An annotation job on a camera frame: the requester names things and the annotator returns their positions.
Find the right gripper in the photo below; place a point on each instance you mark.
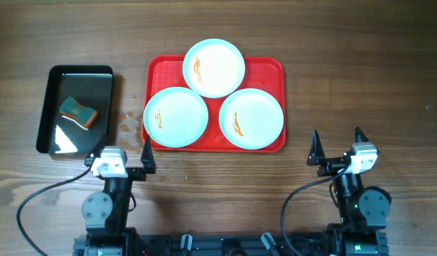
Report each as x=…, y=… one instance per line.
x=317, y=155

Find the black water tray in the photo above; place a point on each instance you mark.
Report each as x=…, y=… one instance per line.
x=89, y=85

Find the light blue plate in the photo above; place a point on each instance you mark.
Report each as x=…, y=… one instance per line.
x=175, y=117
x=251, y=119
x=213, y=68

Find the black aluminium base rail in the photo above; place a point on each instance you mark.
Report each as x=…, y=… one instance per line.
x=265, y=244

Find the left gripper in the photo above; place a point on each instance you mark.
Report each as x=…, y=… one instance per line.
x=133, y=172

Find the red plastic tray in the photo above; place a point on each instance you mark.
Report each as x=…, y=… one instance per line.
x=264, y=73

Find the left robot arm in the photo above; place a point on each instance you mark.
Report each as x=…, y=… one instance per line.
x=106, y=212

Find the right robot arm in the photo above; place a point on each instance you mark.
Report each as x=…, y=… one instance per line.
x=363, y=210

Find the green and orange sponge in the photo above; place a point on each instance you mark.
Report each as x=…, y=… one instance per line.
x=80, y=114

